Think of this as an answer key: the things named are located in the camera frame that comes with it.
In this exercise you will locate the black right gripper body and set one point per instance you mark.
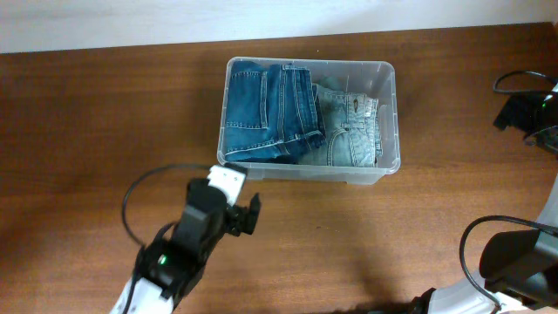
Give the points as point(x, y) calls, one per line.
point(531, 114)

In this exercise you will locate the dark blue jeans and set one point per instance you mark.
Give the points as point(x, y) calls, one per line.
point(272, 114)

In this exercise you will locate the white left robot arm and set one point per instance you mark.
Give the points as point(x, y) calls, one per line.
point(166, 270)

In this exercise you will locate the clear plastic storage bin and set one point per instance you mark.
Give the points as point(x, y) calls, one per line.
point(373, 78)

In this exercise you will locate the light blue jeans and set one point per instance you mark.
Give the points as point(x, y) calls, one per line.
point(350, 122)

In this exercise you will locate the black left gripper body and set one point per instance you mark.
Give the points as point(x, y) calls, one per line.
point(238, 220)

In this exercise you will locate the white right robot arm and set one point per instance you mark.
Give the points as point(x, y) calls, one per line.
point(518, 269)

